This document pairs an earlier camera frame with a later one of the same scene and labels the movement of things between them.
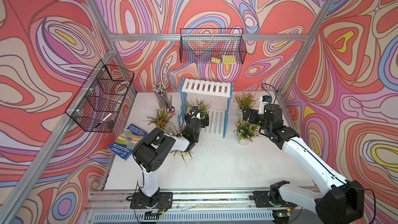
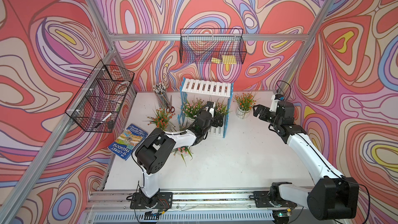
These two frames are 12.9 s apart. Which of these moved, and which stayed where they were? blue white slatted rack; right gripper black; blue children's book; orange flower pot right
Moved: right gripper black
Stayed: blue children's book; blue white slatted rack; orange flower pot right
